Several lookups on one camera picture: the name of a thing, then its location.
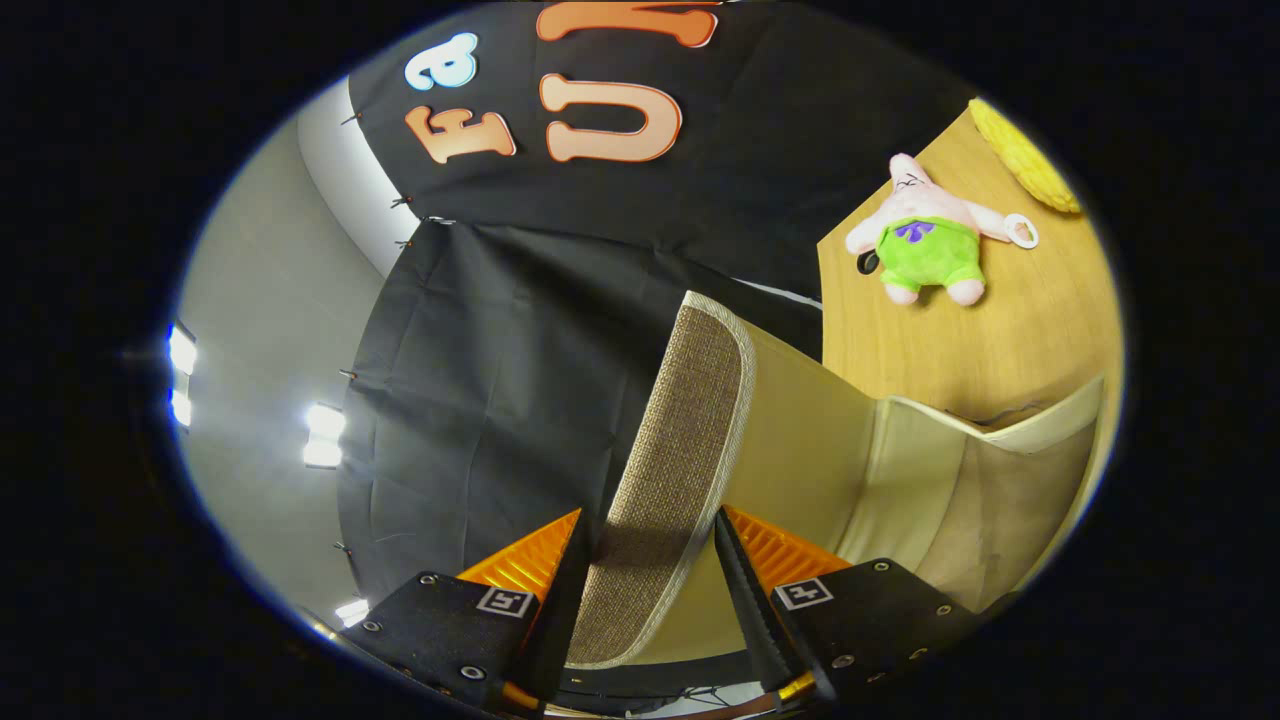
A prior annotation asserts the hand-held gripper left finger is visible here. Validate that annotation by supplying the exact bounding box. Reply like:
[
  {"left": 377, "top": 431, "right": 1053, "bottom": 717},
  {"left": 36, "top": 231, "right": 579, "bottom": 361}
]
[{"left": 355, "top": 508, "right": 593, "bottom": 716}]

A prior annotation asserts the pink star plush toy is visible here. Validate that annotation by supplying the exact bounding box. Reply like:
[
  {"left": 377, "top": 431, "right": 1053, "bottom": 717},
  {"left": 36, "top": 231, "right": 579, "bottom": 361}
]
[{"left": 845, "top": 152, "right": 1041, "bottom": 307}]

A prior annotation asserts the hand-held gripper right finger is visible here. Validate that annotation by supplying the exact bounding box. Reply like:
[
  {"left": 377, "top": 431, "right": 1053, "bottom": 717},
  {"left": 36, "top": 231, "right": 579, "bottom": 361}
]
[{"left": 713, "top": 505, "right": 986, "bottom": 706}]

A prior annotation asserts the yellow round plush cushion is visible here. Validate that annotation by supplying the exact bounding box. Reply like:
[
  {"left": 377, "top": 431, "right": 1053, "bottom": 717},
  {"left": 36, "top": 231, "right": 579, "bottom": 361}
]
[{"left": 967, "top": 97, "right": 1083, "bottom": 215}]

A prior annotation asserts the row of small black clips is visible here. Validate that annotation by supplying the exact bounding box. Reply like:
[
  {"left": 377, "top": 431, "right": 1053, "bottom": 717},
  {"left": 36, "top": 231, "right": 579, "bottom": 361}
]
[{"left": 333, "top": 110, "right": 456, "bottom": 561}]

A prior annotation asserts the beige fabric storage box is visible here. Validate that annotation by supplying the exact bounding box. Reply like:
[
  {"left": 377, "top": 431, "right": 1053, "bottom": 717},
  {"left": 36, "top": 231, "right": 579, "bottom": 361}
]
[{"left": 565, "top": 290, "right": 1109, "bottom": 671}]

